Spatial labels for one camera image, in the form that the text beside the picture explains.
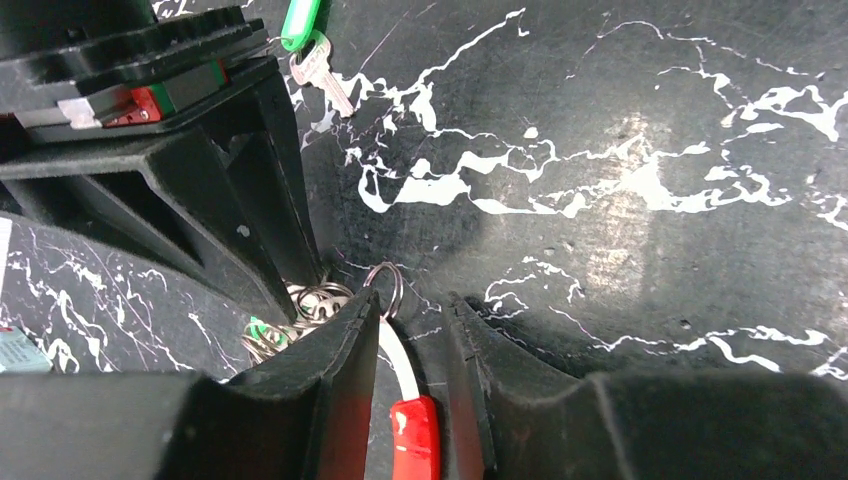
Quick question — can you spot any steel key organizer red handle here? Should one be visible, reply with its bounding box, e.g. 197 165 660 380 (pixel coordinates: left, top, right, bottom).
239 261 444 480

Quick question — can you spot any green key tag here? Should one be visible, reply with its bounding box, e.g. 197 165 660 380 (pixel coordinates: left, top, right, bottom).
279 0 321 53

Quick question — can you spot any silver key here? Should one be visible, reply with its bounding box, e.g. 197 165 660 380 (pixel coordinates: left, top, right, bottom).
289 30 355 118

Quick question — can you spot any white red small box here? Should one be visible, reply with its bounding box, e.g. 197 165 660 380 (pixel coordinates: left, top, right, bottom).
0 327 53 374

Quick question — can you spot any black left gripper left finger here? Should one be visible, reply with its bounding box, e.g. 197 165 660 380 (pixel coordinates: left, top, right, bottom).
1 288 379 479

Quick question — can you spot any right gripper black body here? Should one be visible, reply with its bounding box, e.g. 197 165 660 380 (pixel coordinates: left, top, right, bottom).
1 1 279 179

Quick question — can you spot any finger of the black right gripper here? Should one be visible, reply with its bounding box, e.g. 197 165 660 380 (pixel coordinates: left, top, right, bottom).
1 73 322 321

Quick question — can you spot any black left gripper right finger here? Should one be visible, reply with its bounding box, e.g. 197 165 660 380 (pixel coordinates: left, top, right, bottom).
443 294 847 479

